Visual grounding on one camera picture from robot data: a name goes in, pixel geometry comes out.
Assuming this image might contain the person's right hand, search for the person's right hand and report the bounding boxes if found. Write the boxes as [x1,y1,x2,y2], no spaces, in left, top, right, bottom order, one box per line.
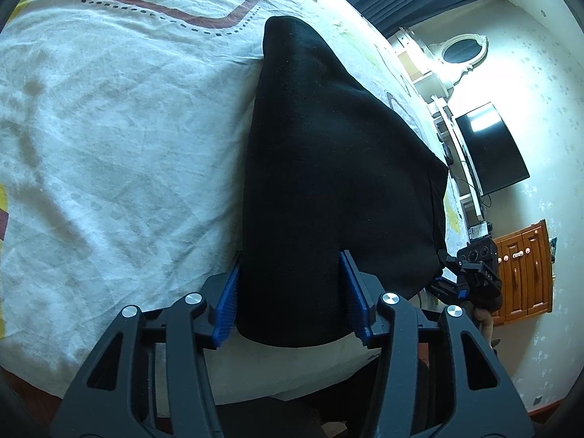
[473,308,495,348]

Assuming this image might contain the white shelf unit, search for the white shelf unit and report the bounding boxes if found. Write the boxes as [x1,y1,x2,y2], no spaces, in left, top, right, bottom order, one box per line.
[396,26,488,239]

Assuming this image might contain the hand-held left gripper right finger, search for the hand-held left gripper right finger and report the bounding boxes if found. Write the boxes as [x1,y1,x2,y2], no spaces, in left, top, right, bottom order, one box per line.
[339,249,534,438]

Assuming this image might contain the wooden cabinet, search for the wooden cabinet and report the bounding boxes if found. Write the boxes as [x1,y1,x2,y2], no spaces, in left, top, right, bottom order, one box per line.
[489,219,554,327]

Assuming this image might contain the small black box device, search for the small black box device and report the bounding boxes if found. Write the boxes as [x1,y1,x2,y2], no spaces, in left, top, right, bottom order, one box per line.
[469,221,496,241]

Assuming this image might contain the black pants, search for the black pants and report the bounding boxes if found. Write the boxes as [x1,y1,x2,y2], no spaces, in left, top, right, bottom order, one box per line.
[235,15,450,349]

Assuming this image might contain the white printed bed sheet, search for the white printed bed sheet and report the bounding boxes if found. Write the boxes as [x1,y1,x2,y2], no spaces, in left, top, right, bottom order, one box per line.
[0,0,473,405]

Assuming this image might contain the white oval mirror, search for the white oval mirror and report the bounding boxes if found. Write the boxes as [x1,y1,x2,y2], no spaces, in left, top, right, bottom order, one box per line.
[429,34,489,88]

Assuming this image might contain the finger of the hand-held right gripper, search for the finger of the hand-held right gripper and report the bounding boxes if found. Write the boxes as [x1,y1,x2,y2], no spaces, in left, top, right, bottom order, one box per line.
[437,248,462,275]
[428,277,468,306]

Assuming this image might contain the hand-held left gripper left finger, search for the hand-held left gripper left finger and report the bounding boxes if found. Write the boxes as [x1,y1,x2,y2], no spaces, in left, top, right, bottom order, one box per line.
[49,252,242,438]

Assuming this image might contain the black flat television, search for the black flat television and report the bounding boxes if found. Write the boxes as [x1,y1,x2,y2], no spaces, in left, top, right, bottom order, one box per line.
[454,102,531,197]

